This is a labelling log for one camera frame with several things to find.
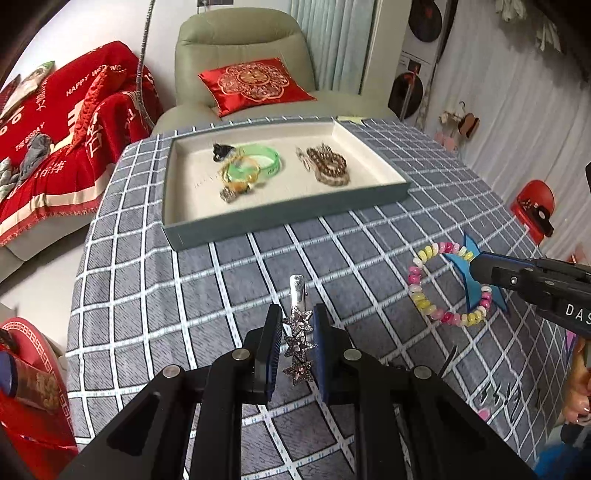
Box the pale green curtain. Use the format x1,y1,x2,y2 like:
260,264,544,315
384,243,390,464
288,0,377,93

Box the green bangle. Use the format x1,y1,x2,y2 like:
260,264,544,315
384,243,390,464
219,144,283,183

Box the braided metal stand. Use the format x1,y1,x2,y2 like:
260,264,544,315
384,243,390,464
137,0,158,130

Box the blue star patch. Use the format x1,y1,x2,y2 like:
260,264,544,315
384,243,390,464
443,233,509,315

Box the brown bead bracelet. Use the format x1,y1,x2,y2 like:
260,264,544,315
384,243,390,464
307,145,351,186

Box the grey checked tablecloth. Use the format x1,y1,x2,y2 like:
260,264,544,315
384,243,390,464
65,117,573,480

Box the black hairpin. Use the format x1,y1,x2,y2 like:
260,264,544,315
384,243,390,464
438,346,459,377

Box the red embroidered cushion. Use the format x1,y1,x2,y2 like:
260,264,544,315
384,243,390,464
198,58,317,117

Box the red pillow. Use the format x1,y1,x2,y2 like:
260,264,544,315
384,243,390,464
69,67,125,144

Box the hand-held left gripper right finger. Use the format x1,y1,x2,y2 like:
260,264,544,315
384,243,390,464
314,303,536,480

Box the person's right hand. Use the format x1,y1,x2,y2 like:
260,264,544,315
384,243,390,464
566,333,591,424

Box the pink hanging slippers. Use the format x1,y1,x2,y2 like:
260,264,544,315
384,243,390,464
436,102,481,153

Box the light grey cloth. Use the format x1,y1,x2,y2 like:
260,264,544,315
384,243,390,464
0,157,24,204

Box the grey jewelry tray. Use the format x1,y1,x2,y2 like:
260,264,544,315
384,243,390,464
163,117,411,252

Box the red gift box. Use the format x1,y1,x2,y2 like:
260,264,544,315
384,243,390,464
0,316,79,462

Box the beige leather armchair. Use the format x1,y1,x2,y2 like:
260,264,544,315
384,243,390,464
152,8,400,134

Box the grey sofa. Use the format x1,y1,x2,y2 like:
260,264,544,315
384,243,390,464
0,217,93,282

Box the dark grey cloth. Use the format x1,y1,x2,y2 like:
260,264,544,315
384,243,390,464
18,134,54,178

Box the star rhinestone hair clip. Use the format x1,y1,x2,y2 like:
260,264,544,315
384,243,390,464
283,274,317,385

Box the white appliance with round doors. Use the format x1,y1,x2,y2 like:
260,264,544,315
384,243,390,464
388,0,458,125

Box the red plastic stool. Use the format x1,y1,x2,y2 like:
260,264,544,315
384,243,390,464
510,180,557,243

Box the red printed blanket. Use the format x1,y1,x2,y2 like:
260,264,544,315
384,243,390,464
0,41,163,245

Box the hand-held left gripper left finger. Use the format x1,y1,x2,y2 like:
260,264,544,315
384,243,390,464
60,304,284,480

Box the printed portrait pillow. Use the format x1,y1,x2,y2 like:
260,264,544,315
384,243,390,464
0,60,56,121

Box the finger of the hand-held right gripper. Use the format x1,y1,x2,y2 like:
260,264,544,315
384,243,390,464
471,253,550,296

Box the red broom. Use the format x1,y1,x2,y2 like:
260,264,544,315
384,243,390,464
402,60,426,123

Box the pink yellow bead bracelet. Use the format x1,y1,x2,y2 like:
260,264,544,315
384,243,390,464
407,241,494,328

